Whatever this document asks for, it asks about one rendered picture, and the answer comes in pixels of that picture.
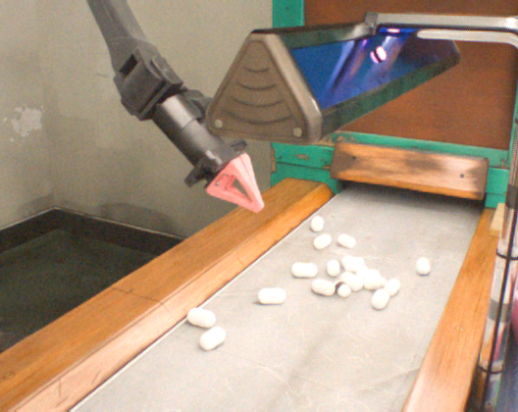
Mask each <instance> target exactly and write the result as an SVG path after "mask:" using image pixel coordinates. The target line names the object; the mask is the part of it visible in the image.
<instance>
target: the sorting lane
mask: <svg viewBox="0 0 518 412"><path fill-rule="evenodd" d="M314 217H321V218H322V219H323V220H324V226H323V227H322V229H321V230H320V231H318V232H314V231H312V230H311V227H310V225H311V221H312V219H313V218H314ZM480 219H481V217H474V216H469V215H462V214H456V213H450V212H444V211H439V210H432V209H426V208H420V207H414V206H407V205H401V204H395V203H388V202H383V201H377V200H371V199H364V198H358V197H351V196H345V195H339V194H337V195H336V196H335V197H334V198H333V199H331V200H330V201H329V202H328V203H327V204H325V205H324V206H323V207H322V208H320V210H318V211H317V212H316V213H315V214H313V215H312V216H311V217H310V218H308V219H307V220H306V221H305V222H304V223H302V224H301V225H300V226H299V227H297V228H296V229H295V230H294V231H293V232H291V233H290V234H289V235H287V236H286V237H285V238H284V239H283V240H281V241H280V242H279V243H278V244H276V245H275V246H274V247H273V248H272V249H270V250H269V251H268V252H267V253H265V254H264V255H263V256H262V257H261V258H258V259H257V260H256V261H255V262H253V263H252V264H251V265H250V266H249V267H247V268H246V270H245V271H244V272H242V273H241V274H240V275H239V276H238V277H236V278H235V279H234V280H233V281H231V282H230V283H229V284H228V285H226V286H225V287H224V288H223V289H221V290H220V291H219V292H218V293H217V294H215V295H214V296H213V297H211V298H209V299H208V300H207V301H206V302H204V303H203V304H202V305H201V306H200V307H198V308H200V309H204V310H209V311H211V312H213V313H214V315H215V317H216V321H215V323H214V325H213V326H211V327H209V328H205V327H200V326H197V325H193V324H192V323H191V322H190V321H189V320H188V318H187V317H186V318H185V319H184V320H182V321H181V322H180V323H179V324H178V325H176V326H175V327H174V328H173V329H171V330H170V331H169V332H168V333H167V334H165V335H164V336H163V337H160V338H159V339H158V340H157V341H155V342H154V343H153V344H152V345H150V347H149V348H148V349H147V350H145V351H144V352H143V353H142V354H140V355H139V356H138V357H137V358H134V359H133V360H132V361H131V362H129V363H128V364H127V365H126V367H124V368H123V370H122V371H120V372H119V373H117V374H116V375H114V376H113V377H112V378H111V379H110V380H108V381H107V382H106V383H105V384H103V386H101V387H99V388H98V389H97V390H96V391H94V392H93V393H92V394H91V395H90V396H88V397H87V398H86V399H84V400H83V401H82V402H81V403H80V404H78V405H77V406H76V407H75V408H72V410H71V411H70V412H401V410H402V407H403V405H404V404H405V401H406V399H407V396H408V394H409V391H410V389H411V387H412V385H413V382H414V380H415V378H416V376H417V373H418V371H419V368H420V366H421V363H422V361H423V358H424V356H425V353H426V351H427V348H428V346H429V344H430V342H431V339H432V337H433V334H434V332H435V329H436V327H437V324H438V322H439V319H440V316H441V313H442V311H443V308H444V306H445V303H446V301H447V298H448V297H449V295H450V292H451V289H452V287H453V284H454V282H455V279H456V278H457V275H458V273H459V270H460V268H461V265H462V263H463V260H464V258H465V255H466V253H467V250H468V248H469V245H470V243H471V240H472V238H473V235H474V233H475V230H476V228H477V225H478V223H479V222H480ZM321 234H328V235H329V236H330V237H331V238H332V243H330V244H329V245H328V246H326V247H325V248H323V249H317V248H316V247H315V246H314V243H313V242H314V239H315V238H316V237H318V236H320V235H321ZM342 234H345V235H348V236H350V237H353V238H354V239H355V241H356V244H355V246H354V247H353V248H347V247H344V246H342V245H340V244H339V243H338V238H339V237H340V236H341V235H342ZM345 256H351V257H360V258H362V259H363V261H364V265H365V266H366V268H367V270H376V271H378V272H379V273H380V276H381V278H384V279H385V280H386V281H387V283H389V281H391V280H392V279H397V280H399V282H400V285H399V289H398V290H397V291H396V293H395V294H393V295H391V296H390V299H389V300H388V302H387V303H386V305H385V306H384V307H383V308H382V309H378V308H374V307H373V305H372V298H373V296H374V295H375V293H376V292H377V290H368V289H366V288H365V287H364V284H363V286H362V288H361V289H360V290H358V291H352V290H351V291H350V294H349V295H348V296H347V297H341V296H339V295H338V294H337V293H336V292H334V293H333V294H331V295H325V294H322V293H318V292H315V291H314V290H313V289H312V286H311V284H312V282H313V281H314V280H317V279H321V280H324V281H328V282H331V283H335V282H336V281H339V277H340V275H341V274H342V273H345V269H344V268H343V266H342V265H341V259H342V258H343V257H345ZM421 257H425V258H427V259H428V260H429V262H430V266H431V271H430V272H429V273H428V274H427V275H421V274H419V273H418V272H417V266H416V262H417V260H418V259H419V258H421ZM331 260H336V261H337V262H338V264H339V273H338V274H337V275H336V276H334V277H332V276H330V275H329V274H328V272H327V264H328V262H329V261H331ZM297 262H299V263H312V264H314V265H315V266H316V268H317V274H316V275H315V276H314V277H312V278H308V277H297V276H295V275H294V274H293V273H292V270H291V268H292V266H293V264H295V263H297ZM265 288H279V289H282V290H283V291H284V292H285V295H286V299H285V302H284V303H282V304H270V305H266V304H262V303H260V302H259V300H258V297H257V296H258V293H259V291H260V290H261V289H265ZM214 327H221V328H222V329H223V330H224V331H225V334H226V337H225V339H224V341H223V342H221V343H220V344H218V345H217V346H215V347H214V348H213V349H210V350H206V349H204V348H202V347H201V345H200V338H201V336H202V335H203V334H205V333H206V332H208V331H209V330H211V329H212V328H214Z"/></svg>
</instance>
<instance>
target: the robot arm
mask: <svg viewBox="0 0 518 412"><path fill-rule="evenodd" d="M85 1H86V2H87V4H88V6H89V8H90V10H91V12H92V14H93V16H94V17H93V18H94V20H95V21H96V23H97V25H98V27H99V29H100V31H101V33H102V35H103V37H104V38H105V43H106V45H107V48H108V50H109V54H110V57H111V66H112V68H113V70H114V72H115V74H116V75H115V76H114V77H113V82H114V84H115V85H116V88H117V90H118V92H119V94H120V96H121V97H122V98H121V103H122V105H123V106H124V107H125V108H126V110H127V111H128V112H129V113H130V114H131V115H132V116H136V117H137V118H138V120H139V121H140V122H143V121H151V120H152V122H153V123H154V124H155V126H157V127H158V128H159V129H160V130H161V131H162V132H163V133H164V134H165V135H166V136H167V137H168V138H169V139H170V141H171V142H172V143H173V144H174V145H175V146H176V148H177V149H178V150H179V152H180V153H181V154H182V155H183V156H184V157H185V158H186V160H187V161H188V162H189V163H190V164H191V165H192V166H193V167H194V168H193V169H192V170H191V172H190V173H189V174H188V175H187V177H186V178H185V179H184V181H183V182H184V183H185V184H186V185H187V186H188V187H189V188H191V187H192V186H193V185H194V184H195V183H197V182H199V181H201V180H206V181H208V182H206V183H205V184H204V185H203V188H204V189H205V190H206V191H207V193H209V194H212V195H215V196H218V197H220V198H223V199H226V200H229V201H231V202H234V203H236V204H239V205H241V206H243V208H245V209H247V210H250V211H252V212H254V213H258V212H260V211H261V210H262V209H263V208H264V202H263V200H262V197H261V194H260V191H258V188H257V186H256V182H255V179H254V176H253V172H252V168H251V164H250V160H249V156H248V155H247V154H246V153H245V152H244V151H243V149H244V148H245V147H246V146H247V144H248V143H247V142H246V141H245V140H244V139H243V138H239V139H236V140H234V141H231V142H228V143H226V142H225V141H224V140H223V139H222V138H221V137H220V136H219V135H215V134H212V133H210V132H209V131H208V129H207V125H206V113H207V109H208V107H209V105H210V103H211V101H212V99H213V98H210V97H205V96H204V94H203V93H202V92H201V91H199V90H197V89H188V88H187V86H186V85H183V84H184V81H183V80H182V79H181V78H180V77H179V75H178V74H177V73H176V72H175V71H173V69H172V68H171V67H170V66H169V64H168V62H167V60H166V59H165V58H163V57H161V55H160V53H159V51H158V49H157V48H156V47H155V46H154V45H152V44H151V41H150V40H148V39H147V37H146V36H145V34H144V33H143V31H142V29H141V27H140V25H139V23H138V22H137V20H136V18H135V17H134V15H133V13H132V11H131V8H130V5H129V3H128V1H127V0H85ZM237 151H239V152H237ZM235 179H238V181H239V182H240V183H241V185H242V186H243V187H244V189H245V190H246V192H247V194H248V195H249V197H250V198H248V197H247V196H245V195H244V194H243V193H241V192H240V191H239V190H238V189H236V188H235V187H234V186H233V182H234V180H235Z"/></svg>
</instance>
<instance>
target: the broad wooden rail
mask: <svg viewBox="0 0 518 412"><path fill-rule="evenodd" d="M335 196H336V194H335V193H334V192H333V190H332V189H331V188H330V187H329V186H328V184H327V183H325V182H321V181H314V180H302V179H295V178H286V179H284V180H282V181H280V182H279V183H277V184H275V185H274V186H272V187H271V188H269V189H267V190H266V191H264V192H262V193H261V197H262V200H263V202H264V208H263V209H262V210H261V211H260V212H258V213H254V212H252V211H250V210H247V209H245V208H243V206H241V205H240V206H239V208H237V209H235V210H234V211H232V212H231V213H229V214H228V215H227V216H225V217H224V218H222V219H220V220H219V221H217V222H215V223H214V224H212V225H211V226H209V227H207V228H206V229H203V230H201V231H200V232H198V233H196V234H194V235H193V236H191V237H189V238H188V239H186V240H185V241H183V242H181V243H180V244H178V245H177V246H175V247H173V248H172V249H170V250H168V251H167V252H165V253H164V254H162V255H160V256H159V257H157V258H155V259H154V260H152V261H151V262H149V263H147V264H146V265H144V266H142V267H141V268H139V269H138V270H137V271H135V272H134V273H132V274H131V275H129V276H127V277H126V278H124V279H122V280H121V281H119V282H118V283H114V284H112V285H110V286H109V287H107V288H106V289H104V290H102V291H101V292H100V293H98V294H97V295H95V296H94V297H92V298H90V299H89V300H87V301H86V302H84V303H82V304H81V305H80V306H79V307H78V308H77V307H76V308H75V309H73V310H71V311H70V312H68V313H66V314H65V315H63V316H62V317H61V318H59V319H58V320H56V321H55V322H53V323H51V324H48V325H46V326H45V327H44V328H43V329H41V330H39V331H38V332H36V333H34V334H33V335H31V336H30V337H27V338H25V339H23V340H22V341H20V342H19V343H18V344H16V345H15V346H13V347H12V348H10V349H7V350H6V351H4V352H3V353H1V354H0V412H70V411H71V410H72V408H75V407H76V406H77V405H78V404H80V403H81V402H82V401H83V400H84V399H86V398H87V397H88V396H90V395H91V394H92V393H93V392H94V391H96V390H97V389H98V388H99V387H101V386H103V384H105V383H106V382H107V381H108V380H110V379H111V378H112V377H113V376H114V375H116V374H117V373H119V372H120V371H122V370H123V368H124V367H126V365H127V364H128V363H129V362H131V361H132V360H133V359H134V358H137V357H138V356H139V355H140V354H142V353H143V352H144V351H145V350H147V349H148V348H149V347H150V345H152V344H153V343H154V342H155V341H157V340H158V339H159V338H160V337H163V336H164V335H165V334H167V333H168V332H169V331H170V330H171V329H173V328H174V327H175V326H176V325H178V324H179V323H180V322H181V321H182V320H184V319H185V318H186V317H187V314H188V312H189V311H190V310H191V309H192V308H198V307H200V306H201V305H202V304H203V303H204V302H206V301H207V300H208V299H209V298H211V297H213V296H214V295H215V294H217V293H218V292H219V291H220V290H221V289H223V288H224V287H225V286H226V285H228V284H229V283H230V282H231V281H233V280H234V279H235V278H236V277H238V276H239V275H240V274H241V273H242V272H244V271H245V270H246V268H247V267H249V266H250V265H251V264H252V263H253V262H255V261H256V260H257V259H258V258H261V257H262V256H263V255H264V254H265V253H267V252H268V251H269V250H270V249H272V248H273V247H274V246H275V245H276V244H278V243H279V242H280V241H281V240H283V239H284V238H285V237H286V236H287V235H289V234H290V233H291V232H293V231H294V230H295V229H296V228H297V227H299V226H300V225H301V224H302V223H304V222H305V221H306V220H307V219H308V218H310V217H311V216H312V215H313V214H315V213H316V212H317V211H318V210H320V208H322V207H323V206H324V205H325V204H327V203H328V202H329V201H330V200H331V199H333V198H334V197H335Z"/></svg>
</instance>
